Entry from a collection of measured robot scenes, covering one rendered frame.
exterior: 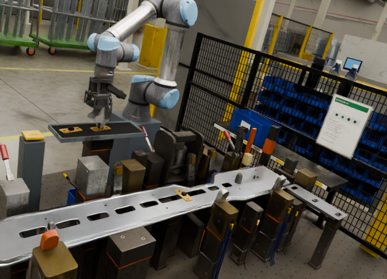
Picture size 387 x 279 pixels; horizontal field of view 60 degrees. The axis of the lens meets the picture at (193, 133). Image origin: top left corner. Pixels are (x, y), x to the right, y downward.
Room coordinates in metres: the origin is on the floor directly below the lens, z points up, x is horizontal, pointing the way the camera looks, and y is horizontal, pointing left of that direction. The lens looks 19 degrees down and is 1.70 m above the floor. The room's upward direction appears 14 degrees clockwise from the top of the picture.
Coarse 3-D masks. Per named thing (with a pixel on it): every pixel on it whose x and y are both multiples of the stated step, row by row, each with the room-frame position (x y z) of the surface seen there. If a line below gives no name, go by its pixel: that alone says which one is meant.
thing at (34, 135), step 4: (24, 132) 1.09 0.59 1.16; (28, 132) 1.10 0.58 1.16; (32, 132) 1.10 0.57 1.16; (36, 132) 1.11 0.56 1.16; (24, 136) 1.07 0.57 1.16; (28, 136) 1.06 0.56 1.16; (32, 136) 1.07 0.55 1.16; (36, 136) 1.08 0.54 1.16; (40, 136) 1.09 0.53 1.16; (28, 140) 1.06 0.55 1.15
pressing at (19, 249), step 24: (240, 168) 1.61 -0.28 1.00; (264, 168) 1.70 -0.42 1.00; (144, 192) 1.16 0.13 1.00; (168, 192) 1.20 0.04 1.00; (216, 192) 1.30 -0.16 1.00; (240, 192) 1.36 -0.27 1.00; (264, 192) 1.43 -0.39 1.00; (24, 216) 0.85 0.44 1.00; (48, 216) 0.88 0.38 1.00; (72, 216) 0.91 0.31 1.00; (120, 216) 0.97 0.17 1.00; (144, 216) 1.00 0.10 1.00; (168, 216) 1.04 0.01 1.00; (0, 240) 0.73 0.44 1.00; (24, 240) 0.75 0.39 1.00; (72, 240) 0.80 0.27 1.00; (0, 264) 0.66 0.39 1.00
